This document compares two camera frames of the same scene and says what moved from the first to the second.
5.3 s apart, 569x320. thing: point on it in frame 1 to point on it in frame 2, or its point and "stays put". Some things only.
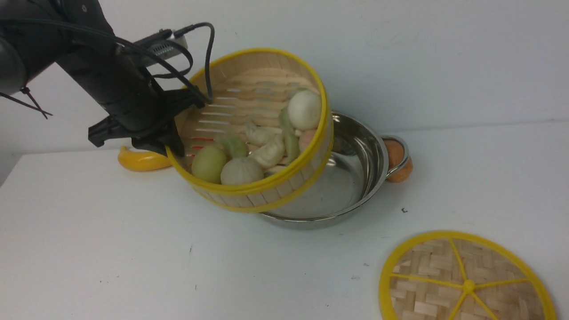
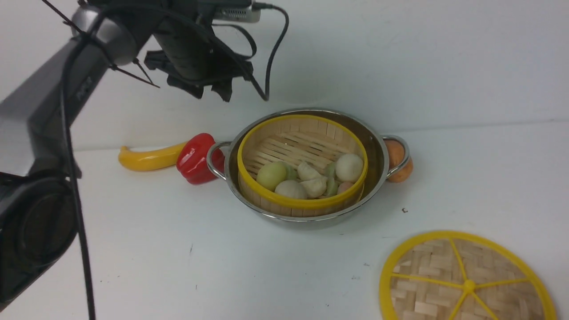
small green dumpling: [292, 143] to [330, 173]
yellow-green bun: [207, 163] to [269, 175]
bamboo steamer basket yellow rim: [257, 128] to [302, 202]
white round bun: [304, 110] to [349, 167]
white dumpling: [258, 135] to [306, 172]
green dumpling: [238, 148] to [291, 173]
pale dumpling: [268, 154] to [314, 188]
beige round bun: [241, 170] to [292, 189]
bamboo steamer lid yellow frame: [451, 275] stays put
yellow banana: [139, 161] stays put
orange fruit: [395, 154] stays put
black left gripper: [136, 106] to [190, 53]
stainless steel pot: [356, 178] to [385, 156]
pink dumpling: [306, 139] to [344, 186]
